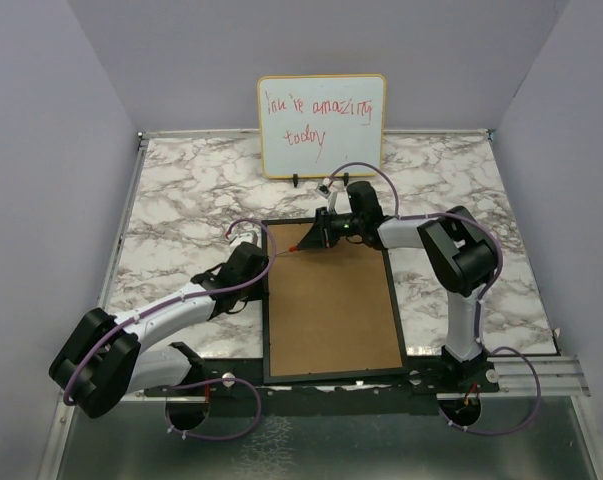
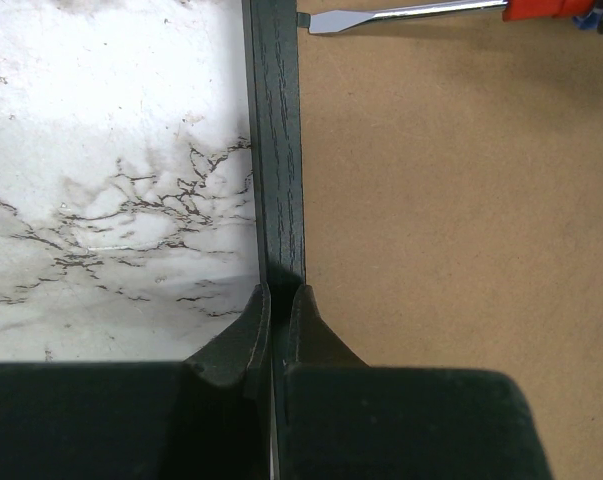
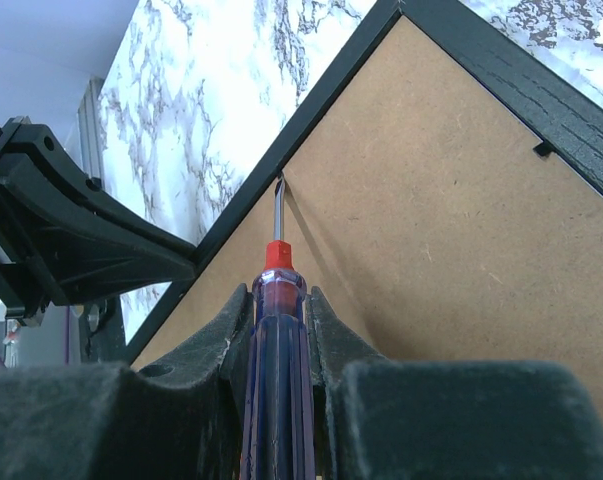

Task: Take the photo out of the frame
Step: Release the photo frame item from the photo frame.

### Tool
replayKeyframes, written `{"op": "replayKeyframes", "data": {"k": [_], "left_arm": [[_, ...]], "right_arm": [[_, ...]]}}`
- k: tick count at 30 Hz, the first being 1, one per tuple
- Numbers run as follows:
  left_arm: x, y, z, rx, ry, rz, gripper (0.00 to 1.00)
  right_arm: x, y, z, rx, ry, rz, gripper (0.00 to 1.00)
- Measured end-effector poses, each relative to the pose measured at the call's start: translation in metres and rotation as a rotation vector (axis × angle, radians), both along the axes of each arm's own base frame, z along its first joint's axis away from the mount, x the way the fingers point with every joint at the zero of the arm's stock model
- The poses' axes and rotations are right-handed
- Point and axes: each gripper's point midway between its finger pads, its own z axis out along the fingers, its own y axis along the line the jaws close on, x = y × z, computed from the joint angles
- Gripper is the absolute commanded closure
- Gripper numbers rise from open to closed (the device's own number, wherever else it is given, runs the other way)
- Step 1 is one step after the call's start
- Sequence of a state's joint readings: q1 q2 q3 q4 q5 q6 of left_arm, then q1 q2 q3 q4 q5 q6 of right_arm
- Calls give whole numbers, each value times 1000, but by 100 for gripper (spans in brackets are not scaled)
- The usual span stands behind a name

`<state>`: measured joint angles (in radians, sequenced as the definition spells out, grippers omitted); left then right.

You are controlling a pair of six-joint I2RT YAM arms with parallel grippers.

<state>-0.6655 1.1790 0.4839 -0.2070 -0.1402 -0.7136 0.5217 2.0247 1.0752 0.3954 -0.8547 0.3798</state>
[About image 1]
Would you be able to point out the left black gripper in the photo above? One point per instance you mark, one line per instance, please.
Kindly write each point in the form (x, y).
(260, 292)

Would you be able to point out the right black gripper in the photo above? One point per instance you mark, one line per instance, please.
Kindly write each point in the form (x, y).
(321, 235)

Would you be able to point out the black picture frame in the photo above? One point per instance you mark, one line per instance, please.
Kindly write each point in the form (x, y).
(329, 311)

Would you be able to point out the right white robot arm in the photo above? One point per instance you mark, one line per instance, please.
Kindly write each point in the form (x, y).
(465, 257)

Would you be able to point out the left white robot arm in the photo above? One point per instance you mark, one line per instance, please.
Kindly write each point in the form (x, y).
(108, 355)

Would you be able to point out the black whiteboard stand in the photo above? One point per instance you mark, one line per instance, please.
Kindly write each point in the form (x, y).
(345, 179)

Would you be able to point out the yellow-framed whiteboard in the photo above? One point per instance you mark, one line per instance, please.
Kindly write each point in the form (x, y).
(312, 124)

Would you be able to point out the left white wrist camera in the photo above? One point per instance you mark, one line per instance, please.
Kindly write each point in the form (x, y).
(235, 239)

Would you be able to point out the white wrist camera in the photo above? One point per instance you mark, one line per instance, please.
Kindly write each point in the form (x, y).
(235, 239)
(325, 190)

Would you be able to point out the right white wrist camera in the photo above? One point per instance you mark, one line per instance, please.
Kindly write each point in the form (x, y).
(325, 190)

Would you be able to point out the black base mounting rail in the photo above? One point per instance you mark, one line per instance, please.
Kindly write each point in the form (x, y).
(411, 389)

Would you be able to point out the aluminium table edge rail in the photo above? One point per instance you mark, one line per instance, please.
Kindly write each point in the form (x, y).
(104, 294)

